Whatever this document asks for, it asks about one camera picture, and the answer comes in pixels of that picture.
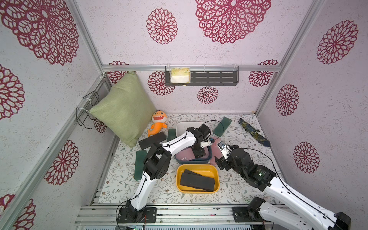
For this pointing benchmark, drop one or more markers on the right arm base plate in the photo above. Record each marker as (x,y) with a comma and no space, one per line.
(244,214)

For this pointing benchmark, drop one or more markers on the folded dark floral umbrella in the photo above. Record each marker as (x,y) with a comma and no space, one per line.
(255,133)

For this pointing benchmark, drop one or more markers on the white storage box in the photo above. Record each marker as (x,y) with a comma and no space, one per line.
(182,127)

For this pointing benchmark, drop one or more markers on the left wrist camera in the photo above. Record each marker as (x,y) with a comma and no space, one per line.
(206,143)

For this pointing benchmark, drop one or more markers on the orange shark plush toy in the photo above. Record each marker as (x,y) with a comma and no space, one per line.
(159,119)

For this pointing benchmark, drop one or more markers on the green pencil case front left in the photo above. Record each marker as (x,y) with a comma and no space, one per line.
(139,164)

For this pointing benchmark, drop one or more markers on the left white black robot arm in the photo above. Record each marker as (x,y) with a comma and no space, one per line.
(158,159)

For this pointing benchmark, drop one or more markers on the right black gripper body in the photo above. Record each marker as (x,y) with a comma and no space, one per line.
(223,162)

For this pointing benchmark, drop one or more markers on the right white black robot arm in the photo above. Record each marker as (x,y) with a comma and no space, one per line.
(305,215)

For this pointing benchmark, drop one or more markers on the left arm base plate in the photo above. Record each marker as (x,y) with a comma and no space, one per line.
(130,215)

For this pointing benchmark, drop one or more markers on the yellow white sponge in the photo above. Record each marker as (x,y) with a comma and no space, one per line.
(180,76)

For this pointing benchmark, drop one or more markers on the yellow storage box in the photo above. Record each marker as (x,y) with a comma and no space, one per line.
(206,170)

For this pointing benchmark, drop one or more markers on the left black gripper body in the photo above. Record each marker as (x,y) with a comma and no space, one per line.
(198,151)

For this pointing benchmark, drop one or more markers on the green square pillow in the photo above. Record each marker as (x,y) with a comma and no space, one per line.
(126,110)

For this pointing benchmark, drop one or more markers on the pink pencil case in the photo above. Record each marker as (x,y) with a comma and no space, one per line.
(188,155)
(216,152)

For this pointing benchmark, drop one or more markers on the green pencil case by white box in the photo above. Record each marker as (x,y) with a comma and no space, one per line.
(171,134)

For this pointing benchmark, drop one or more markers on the green pencil case back right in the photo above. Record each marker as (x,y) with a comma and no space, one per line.
(222,126)

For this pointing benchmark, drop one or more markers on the black pencil case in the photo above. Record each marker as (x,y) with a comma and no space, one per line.
(147,142)
(197,181)
(191,172)

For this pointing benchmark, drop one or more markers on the teal storage box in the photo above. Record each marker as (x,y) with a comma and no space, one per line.
(197,162)

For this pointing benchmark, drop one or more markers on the black wire wall rack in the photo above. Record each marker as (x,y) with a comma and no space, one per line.
(82,113)

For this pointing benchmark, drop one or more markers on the dark wall shelf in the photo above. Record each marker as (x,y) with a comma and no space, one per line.
(207,78)

